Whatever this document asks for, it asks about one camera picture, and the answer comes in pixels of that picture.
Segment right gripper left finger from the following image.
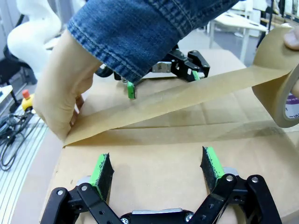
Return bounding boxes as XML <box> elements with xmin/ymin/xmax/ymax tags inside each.
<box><xmin>39</xmin><ymin>152</ymin><xmax>122</xmax><ymax>224</ymax></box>

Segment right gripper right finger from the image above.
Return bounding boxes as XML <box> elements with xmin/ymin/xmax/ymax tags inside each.
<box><xmin>191</xmin><ymin>146</ymin><xmax>284</xmax><ymax>224</ymax></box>

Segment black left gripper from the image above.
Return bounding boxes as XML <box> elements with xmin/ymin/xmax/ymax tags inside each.
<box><xmin>113</xmin><ymin>45</ymin><xmax>211</xmax><ymax>100</ymax></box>

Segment large brown cardboard box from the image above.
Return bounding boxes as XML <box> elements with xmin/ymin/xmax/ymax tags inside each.
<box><xmin>44</xmin><ymin>48</ymin><xmax>299</xmax><ymax>224</ymax></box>

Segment brown packing tape roll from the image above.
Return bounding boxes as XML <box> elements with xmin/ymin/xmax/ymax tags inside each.
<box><xmin>62</xmin><ymin>23</ymin><xmax>299</xmax><ymax>148</ymax></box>

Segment person's right denim forearm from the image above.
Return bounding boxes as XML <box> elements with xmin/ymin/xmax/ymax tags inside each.
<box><xmin>67</xmin><ymin>0</ymin><xmax>241</xmax><ymax>84</ymax></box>

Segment person's right hand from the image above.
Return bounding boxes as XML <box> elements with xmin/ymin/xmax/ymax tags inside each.
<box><xmin>33</xmin><ymin>29</ymin><xmax>104</xmax><ymax>142</ymax></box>

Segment person's left hand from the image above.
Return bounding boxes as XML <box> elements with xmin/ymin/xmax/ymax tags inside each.
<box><xmin>283</xmin><ymin>29</ymin><xmax>299</xmax><ymax>97</ymax></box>

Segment white background table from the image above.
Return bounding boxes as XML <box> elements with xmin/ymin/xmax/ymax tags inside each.
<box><xmin>210</xmin><ymin>10</ymin><xmax>270</xmax><ymax>63</ymax></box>

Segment yellow red emergency stop button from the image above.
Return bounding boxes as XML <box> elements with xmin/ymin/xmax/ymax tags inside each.
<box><xmin>22</xmin><ymin>90</ymin><xmax>36</xmax><ymax>112</ymax></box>

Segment black chair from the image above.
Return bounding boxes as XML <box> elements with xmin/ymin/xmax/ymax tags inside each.
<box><xmin>0</xmin><ymin>45</ymin><xmax>38</xmax><ymax>87</ymax></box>

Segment black cable tangle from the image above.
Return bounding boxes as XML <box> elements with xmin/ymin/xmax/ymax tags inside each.
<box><xmin>0</xmin><ymin>109</ymin><xmax>47</xmax><ymax>171</ymax></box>

